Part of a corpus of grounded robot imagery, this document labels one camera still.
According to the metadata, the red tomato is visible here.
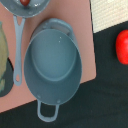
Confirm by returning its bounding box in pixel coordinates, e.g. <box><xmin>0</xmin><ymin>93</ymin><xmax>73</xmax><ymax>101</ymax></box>
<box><xmin>116</xmin><ymin>30</ymin><xmax>128</xmax><ymax>65</ymax></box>

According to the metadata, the red sausage with grill marks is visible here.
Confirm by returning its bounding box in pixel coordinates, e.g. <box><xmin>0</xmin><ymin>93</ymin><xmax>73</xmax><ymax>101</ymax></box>
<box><xmin>20</xmin><ymin>0</ymin><xmax>30</xmax><ymax>6</ymax></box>

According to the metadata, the grey frying pan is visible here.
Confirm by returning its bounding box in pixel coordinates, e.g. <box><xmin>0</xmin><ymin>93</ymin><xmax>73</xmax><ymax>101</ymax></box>
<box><xmin>0</xmin><ymin>0</ymin><xmax>50</xmax><ymax>86</ymax></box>

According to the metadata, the beige ceramic bowl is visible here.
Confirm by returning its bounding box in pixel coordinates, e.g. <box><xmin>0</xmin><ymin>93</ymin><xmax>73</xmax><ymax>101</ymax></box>
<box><xmin>0</xmin><ymin>21</ymin><xmax>9</xmax><ymax>93</ymax></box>

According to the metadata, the woven beige placemat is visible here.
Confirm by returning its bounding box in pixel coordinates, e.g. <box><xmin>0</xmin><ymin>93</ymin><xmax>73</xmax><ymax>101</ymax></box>
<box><xmin>90</xmin><ymin>0</ymin><xmax>128</xmax><ymax>33</ymax></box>

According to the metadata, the grey two-handled pot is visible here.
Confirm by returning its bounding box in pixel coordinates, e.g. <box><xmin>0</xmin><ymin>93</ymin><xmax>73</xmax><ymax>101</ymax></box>
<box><xmin>24</xmin><ymin>18</ymin><xmax>82</xmax><ymax>122</ymax></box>

